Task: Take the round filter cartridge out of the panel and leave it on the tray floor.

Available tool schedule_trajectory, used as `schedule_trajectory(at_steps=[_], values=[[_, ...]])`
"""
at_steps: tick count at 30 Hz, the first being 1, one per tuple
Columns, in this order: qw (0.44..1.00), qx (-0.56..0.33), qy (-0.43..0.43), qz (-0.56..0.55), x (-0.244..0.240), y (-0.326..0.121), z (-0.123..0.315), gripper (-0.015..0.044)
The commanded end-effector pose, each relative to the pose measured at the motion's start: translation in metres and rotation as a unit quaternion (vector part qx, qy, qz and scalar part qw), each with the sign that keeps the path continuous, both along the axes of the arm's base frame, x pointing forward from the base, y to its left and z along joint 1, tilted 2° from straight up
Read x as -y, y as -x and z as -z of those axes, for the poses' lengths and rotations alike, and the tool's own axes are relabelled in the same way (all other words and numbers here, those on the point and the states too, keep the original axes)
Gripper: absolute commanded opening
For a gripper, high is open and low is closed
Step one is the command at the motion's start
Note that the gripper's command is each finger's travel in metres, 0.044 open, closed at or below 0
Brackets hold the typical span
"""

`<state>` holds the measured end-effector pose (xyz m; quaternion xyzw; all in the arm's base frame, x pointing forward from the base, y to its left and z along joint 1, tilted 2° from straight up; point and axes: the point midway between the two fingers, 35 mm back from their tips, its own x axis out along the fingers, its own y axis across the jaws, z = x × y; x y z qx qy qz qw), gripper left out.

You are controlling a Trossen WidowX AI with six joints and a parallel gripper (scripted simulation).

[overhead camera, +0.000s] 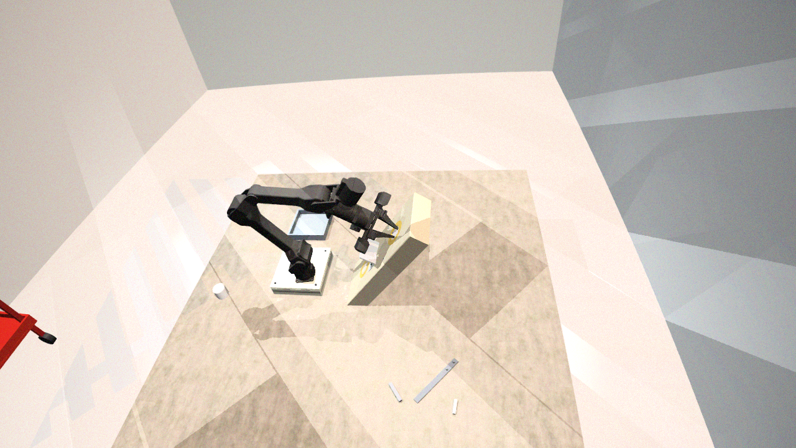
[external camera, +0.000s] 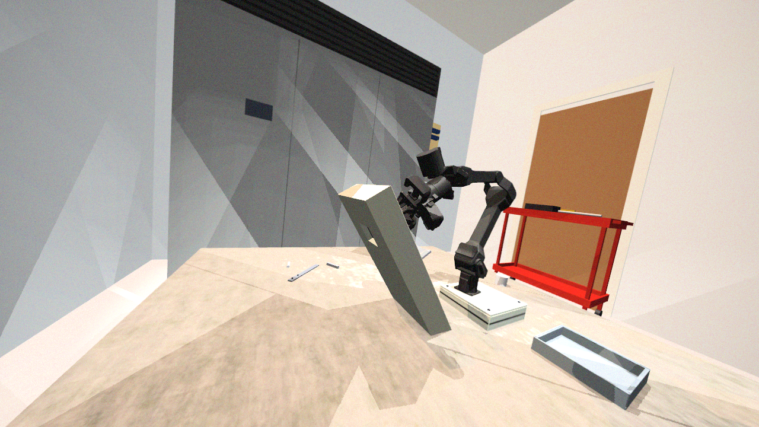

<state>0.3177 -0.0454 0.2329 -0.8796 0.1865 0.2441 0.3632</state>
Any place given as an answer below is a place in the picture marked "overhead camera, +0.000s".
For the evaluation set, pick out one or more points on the white flat bar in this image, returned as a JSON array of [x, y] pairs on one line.
[[395, 392]]

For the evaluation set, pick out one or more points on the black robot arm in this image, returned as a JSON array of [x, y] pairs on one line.
[[333, 199]]

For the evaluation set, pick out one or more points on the grey flat bar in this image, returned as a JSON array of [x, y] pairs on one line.
[[435, 381]]

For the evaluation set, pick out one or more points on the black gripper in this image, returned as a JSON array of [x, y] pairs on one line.
[[364, 218]]

